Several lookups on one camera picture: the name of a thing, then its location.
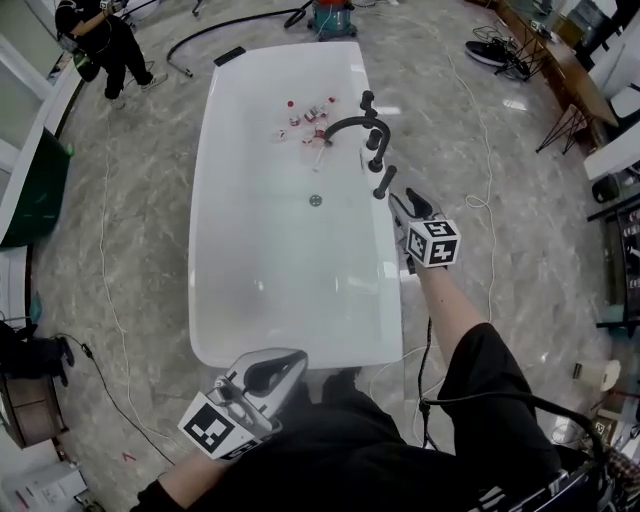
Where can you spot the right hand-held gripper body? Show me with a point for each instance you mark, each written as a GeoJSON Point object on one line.
{"type": "Point", "coordinates": [432, 242]}

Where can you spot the green red-lidded vacuum cleaner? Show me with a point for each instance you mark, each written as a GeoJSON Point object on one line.
{"type": "Point", "coordinates": [332, 17]}

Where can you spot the black curved faucet spout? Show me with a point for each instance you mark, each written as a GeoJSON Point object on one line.
{"type": "Point", "coordinates": [357, 120]}

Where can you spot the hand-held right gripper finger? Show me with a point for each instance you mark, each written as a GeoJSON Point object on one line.
{"type": "Point", "coordinates": [397, 212]}
{"type": "Point", "coordinates": [425, 205]}

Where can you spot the black metal rack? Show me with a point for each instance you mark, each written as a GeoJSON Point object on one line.
{"type": "Point", "coordinates": [617, 260]}

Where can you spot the cluster of red-capped bottles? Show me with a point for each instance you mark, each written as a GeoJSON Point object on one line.
{"type": "Point", "coordinates": [310, 122]}

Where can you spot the black flat floor nozzle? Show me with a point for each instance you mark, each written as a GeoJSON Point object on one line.
{"type": "Point", "coordinates": [230, 55]}

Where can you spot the black faucet knob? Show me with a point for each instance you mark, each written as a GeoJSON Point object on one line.
{"type": "Point", "coordinates": [374, 139]}
{"type": "Point", "coordinates": [368, 102]}

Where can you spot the person's right forearm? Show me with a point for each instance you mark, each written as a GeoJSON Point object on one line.
{"type": "Point", "coordinates": [445, 310]}

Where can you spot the person's black shirt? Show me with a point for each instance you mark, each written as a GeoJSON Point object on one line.
{"type": "Point", "coordinates": [350, 450]}

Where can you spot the curved green counter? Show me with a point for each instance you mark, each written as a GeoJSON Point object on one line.
{"type": "Point", "coordinates": [30, 190]}

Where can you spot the white bathtub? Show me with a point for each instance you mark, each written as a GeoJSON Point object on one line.
{"type": "Point", "coordinates": [290, 280]}

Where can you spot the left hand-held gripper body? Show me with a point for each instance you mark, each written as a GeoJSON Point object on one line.
{"type": "Point", "coordinates": [207, 427]}

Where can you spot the person's left forearm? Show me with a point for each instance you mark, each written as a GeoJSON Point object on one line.
{"type": "Point", "coordinates": [195, 475]}

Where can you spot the brown wooden cabinet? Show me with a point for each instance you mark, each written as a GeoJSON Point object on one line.
{"type": "Point", "coordinates": [30, 410]}

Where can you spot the round metal drain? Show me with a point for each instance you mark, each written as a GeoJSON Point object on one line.
{"type": "Point", "coordinates": [315, 199]}

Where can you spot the black round floor device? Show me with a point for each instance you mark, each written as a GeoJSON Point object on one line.
{"type": "Point", "coordinates": [487, 50]}

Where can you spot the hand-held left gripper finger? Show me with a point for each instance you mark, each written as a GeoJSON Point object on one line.
{"type": "Point", "coordinates": [290, 385]}
{"type": "Point", "coordinates": [239, 365]}

